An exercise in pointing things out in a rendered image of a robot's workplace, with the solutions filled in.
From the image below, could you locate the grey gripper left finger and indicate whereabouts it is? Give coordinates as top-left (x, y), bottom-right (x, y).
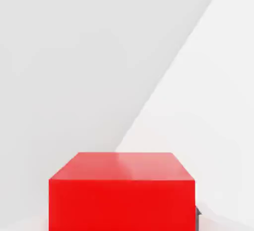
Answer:
top-left (0, 214), bottom-right (50, 231)

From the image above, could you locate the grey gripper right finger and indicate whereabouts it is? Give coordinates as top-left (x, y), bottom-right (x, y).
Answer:
top-left (194, 202), bottom-right (254, 231)

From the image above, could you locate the small red cube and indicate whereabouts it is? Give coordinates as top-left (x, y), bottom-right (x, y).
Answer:
top-left (48, 152), bottom-right (196, 231)

